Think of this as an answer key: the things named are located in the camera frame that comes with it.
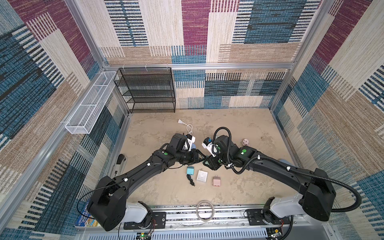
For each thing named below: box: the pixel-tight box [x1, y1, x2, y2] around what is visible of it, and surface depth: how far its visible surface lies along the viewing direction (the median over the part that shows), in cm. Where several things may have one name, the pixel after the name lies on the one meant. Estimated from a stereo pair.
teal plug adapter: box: [186, 166, 195, 175], surface depth 89 cm
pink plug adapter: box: [213, 175, 221, 187], surface depth 85 cm
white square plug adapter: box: [196, 170, 208, 183], surface depth 87 cm
